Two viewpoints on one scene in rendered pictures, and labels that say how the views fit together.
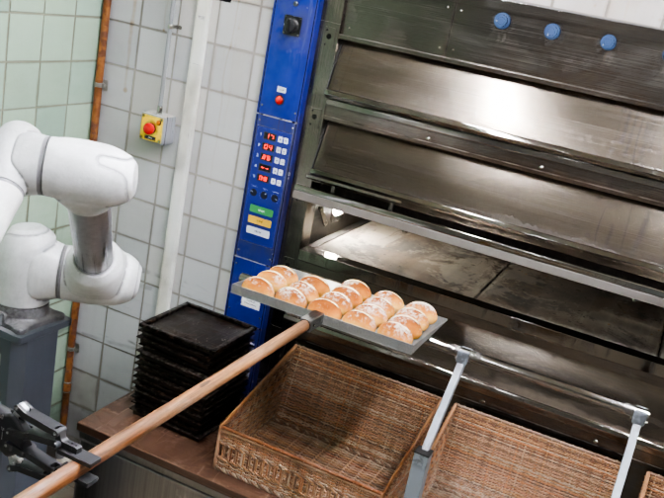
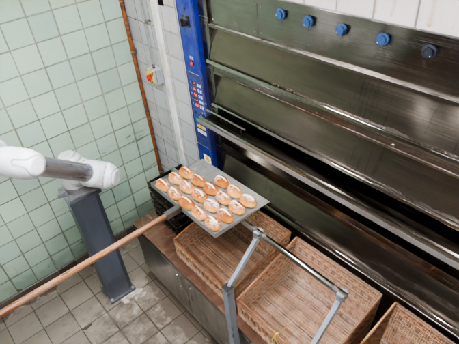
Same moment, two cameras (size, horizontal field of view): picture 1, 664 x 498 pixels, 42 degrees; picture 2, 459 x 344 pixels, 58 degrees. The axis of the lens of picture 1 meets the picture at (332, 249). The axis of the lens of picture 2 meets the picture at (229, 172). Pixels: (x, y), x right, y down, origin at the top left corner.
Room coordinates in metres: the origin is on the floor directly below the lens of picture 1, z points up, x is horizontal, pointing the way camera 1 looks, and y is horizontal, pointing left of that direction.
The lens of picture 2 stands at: (1.02, -1.05, 2.60)
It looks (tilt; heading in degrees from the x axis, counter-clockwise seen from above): 38 degrees down; 32
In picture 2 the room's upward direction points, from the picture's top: 6 degrees counter-clockwise
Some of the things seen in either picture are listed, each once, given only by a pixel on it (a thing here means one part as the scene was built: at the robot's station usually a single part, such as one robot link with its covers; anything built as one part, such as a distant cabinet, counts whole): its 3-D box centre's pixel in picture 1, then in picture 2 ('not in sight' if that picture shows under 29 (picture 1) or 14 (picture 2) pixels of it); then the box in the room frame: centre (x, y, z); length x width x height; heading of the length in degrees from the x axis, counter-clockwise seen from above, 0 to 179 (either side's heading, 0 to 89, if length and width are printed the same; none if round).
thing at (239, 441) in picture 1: (330, 431); (231, 244); (2.48, -0.11, 0.72); 0.56 x 0.49 x 0.28; 68
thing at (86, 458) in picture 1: (79, 455); not in sight; (1.28, 0.35, 1.24); 0.07 x 0.03 x 0.01; 69
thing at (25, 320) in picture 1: (15, 309); (74, 187); (2.26, 0.84, 1.03); 0.22 x 0.18 x 0.06; 157
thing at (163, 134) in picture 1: (157, 127); (155, 75); (3.02, 0.68, 1.46); 0.10 x 0.07 x 0.10; 69
